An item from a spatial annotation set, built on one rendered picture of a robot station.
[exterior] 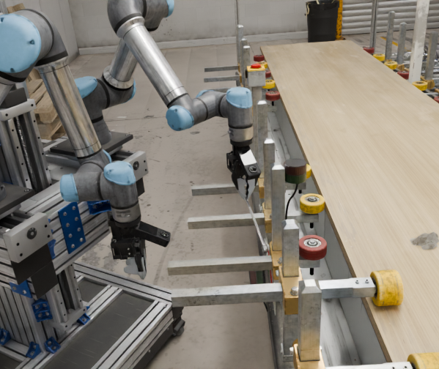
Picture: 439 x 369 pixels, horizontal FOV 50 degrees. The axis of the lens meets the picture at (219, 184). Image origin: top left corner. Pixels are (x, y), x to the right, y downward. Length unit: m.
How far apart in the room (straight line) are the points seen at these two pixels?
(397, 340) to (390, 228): 0.45
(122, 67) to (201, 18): 7.50
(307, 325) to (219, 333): 1.53
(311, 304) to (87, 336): 1.48
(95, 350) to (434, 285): 1.39
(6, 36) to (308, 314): 0.84
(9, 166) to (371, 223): 1.18
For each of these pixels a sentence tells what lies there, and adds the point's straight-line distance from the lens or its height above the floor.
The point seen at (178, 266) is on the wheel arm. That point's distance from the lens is 1.38.
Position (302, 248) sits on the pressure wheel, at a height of 0.90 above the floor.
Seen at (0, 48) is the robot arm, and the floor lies 1.50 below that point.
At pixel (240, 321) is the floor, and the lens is 2.45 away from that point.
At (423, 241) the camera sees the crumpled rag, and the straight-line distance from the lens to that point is 1.42.
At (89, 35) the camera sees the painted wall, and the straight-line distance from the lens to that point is 9.51.
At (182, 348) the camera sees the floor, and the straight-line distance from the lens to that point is 2.36.
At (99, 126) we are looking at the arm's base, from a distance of 1.81.
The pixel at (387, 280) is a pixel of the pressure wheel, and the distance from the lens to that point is 1.15.
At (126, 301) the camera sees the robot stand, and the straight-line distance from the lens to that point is 2.33.
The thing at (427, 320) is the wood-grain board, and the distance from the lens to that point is 1.18.
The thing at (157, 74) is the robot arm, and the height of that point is 1.35.
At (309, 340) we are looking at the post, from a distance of 0.92.
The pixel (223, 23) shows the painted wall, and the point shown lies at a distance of 9.25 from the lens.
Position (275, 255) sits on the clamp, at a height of 0.87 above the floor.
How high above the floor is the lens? 1.67
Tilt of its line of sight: 27 degrees down
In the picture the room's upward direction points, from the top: 4 degrees counter-clockwise
